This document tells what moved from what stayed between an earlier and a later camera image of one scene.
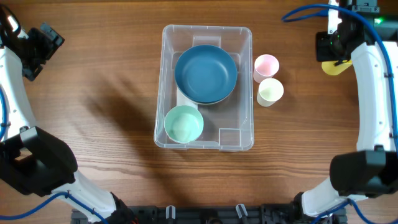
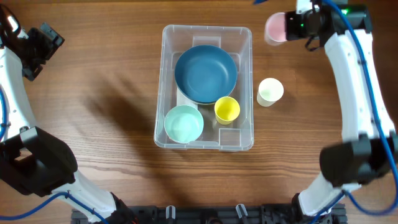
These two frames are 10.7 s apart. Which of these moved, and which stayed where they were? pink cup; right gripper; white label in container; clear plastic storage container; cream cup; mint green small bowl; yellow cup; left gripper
Moved: pink cup; right gripper; yellow cup
Stayed: left gripper; mint green small bowl; white label in container; cream cup; clear plastic storage container
